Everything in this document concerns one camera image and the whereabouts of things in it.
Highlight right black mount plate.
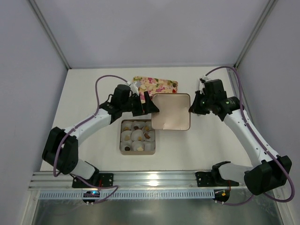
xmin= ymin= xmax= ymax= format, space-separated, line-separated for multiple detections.
xmin=195 ymin=171 xmax=240 ymax=187

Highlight aluminium frame post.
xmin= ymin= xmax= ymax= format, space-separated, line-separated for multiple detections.
xmin=234 ymin=0 xmax=278 ymax=68
xmin=27 ymin=0 xmax=71 ymax=70

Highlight black mount plate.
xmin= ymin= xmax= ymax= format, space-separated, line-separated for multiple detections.
xmin=195 ymin=171 xmax=240 ymax=187
xmin=72 ymin=172 xmax=114 ymax=188

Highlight gold tin box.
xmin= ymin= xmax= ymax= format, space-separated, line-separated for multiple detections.
xmin=119 ymin=120 xmax=156 ymax=156

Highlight metal tongs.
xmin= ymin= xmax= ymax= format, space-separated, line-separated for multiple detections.
xmin=197 ymin=78 xmax=205 ymax=94

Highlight floral tray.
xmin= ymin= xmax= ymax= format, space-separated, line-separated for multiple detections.
xmin=133 ymin=76 xmax=178 ymax=104

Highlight white slotted cable duct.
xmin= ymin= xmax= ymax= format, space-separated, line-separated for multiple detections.
xmin=39 ymin=189 xmax=215 ymax=201

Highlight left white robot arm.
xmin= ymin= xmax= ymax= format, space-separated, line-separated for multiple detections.
xmin=42 ymin=84 xmax=159 ymax=187

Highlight purple cable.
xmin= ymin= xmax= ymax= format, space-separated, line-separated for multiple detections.
xmin=53 ymin=75 xmax=132 ymax=204
xmin=202 ymin=66 xmax=295 ymax=206

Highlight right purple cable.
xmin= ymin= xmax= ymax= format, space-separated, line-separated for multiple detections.
xmin=202 ymin=66 xmax=295 ymax=206

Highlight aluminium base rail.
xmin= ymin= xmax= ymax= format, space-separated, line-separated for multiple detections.
xmin=28 ymin=170 xmax=285 ymax=190

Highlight left black mount plate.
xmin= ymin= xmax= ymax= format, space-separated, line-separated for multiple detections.
xmin=72 ymin=172 xmax=114 ymax=188

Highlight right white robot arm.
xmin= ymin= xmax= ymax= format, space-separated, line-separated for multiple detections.
xmin=189 ymin=78 xmax=292 ymax=195

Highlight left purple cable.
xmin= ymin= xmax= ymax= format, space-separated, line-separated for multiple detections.
xmin=53 ymin=75 xmax=132 ymax=204

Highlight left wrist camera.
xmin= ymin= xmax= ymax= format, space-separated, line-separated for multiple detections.
xmin=127 ymin=81 xmax=141 ymax=95

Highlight right aluminium frame post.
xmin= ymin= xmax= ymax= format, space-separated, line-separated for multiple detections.
xmin=234 ymin=0 xmax=278 ymax=68

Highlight left aluminium frame post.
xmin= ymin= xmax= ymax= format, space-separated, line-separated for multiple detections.
xmin=27 ymin=0 xmax=71 ymax=70

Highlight gold tin lid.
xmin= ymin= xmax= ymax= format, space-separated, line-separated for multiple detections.
xmin=151 ymin=93 xmax=191 ymax=131

